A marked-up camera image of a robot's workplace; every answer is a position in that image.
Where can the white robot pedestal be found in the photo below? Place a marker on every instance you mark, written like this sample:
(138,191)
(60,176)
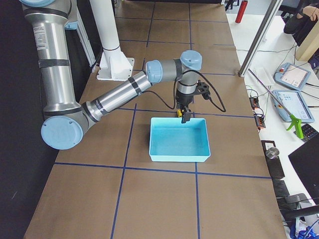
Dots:
(114,65)

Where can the lower blue teach pendant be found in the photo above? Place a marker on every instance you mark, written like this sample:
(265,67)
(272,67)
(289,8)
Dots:
(295,103)

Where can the blue teach pendant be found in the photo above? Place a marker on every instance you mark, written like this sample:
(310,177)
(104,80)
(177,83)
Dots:
(295,103)
(292,76)

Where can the light blue plastic bin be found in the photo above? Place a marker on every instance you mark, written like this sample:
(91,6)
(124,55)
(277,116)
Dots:
(174,141)

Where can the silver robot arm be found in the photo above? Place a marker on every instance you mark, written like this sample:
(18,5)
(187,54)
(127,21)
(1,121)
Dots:
(66,121)

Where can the green handled reacher grabber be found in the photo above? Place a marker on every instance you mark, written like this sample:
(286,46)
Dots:
(295,122)

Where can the red fire extinguisher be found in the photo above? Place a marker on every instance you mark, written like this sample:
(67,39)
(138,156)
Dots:
(241,11)

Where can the aluminium frame post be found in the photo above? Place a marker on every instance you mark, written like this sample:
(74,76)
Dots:
(265,24)

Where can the black calculator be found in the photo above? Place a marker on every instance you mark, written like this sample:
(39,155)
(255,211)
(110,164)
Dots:
(309,132)

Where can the seated person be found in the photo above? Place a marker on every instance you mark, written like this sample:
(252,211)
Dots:
(300,24)

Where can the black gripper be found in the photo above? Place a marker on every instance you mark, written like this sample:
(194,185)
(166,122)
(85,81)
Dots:
(184,99)

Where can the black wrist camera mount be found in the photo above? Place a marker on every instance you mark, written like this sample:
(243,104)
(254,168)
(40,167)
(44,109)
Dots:
(202,89)

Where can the orange black connector box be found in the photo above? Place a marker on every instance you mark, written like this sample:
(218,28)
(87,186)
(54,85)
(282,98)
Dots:
(254,101)

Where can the small metal cup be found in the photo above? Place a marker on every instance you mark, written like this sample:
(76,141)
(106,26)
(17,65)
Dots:
(272,153)

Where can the upper blue teach pendant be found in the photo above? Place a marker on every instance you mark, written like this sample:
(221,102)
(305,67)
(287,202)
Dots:
(292,76)

